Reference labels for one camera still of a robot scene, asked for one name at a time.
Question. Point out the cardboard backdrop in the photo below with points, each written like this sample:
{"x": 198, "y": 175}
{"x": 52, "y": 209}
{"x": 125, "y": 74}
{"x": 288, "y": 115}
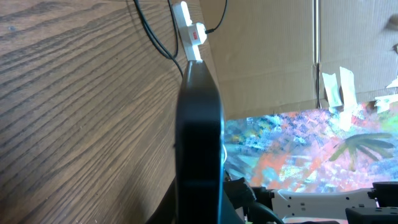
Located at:
{"x": 280, "y": 56}

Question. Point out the Samsung Galaxy smartphone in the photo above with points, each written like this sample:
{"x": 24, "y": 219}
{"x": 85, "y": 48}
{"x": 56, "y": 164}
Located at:
{"x": 198, "y": 147}

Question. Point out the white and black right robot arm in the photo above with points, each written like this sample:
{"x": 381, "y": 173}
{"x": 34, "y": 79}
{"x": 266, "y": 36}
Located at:
{"x": 377, "y": 204}

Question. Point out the white charger plug adapter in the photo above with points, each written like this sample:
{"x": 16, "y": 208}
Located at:
{"x": 197, "y": 33}

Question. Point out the white power strip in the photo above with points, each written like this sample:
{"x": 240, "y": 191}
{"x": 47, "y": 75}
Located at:
{"x": 182, "y": 16}

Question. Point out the colourful painted sheet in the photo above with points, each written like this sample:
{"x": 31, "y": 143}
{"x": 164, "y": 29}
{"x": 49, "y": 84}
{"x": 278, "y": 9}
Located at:
{"x": 314, "y": 150}

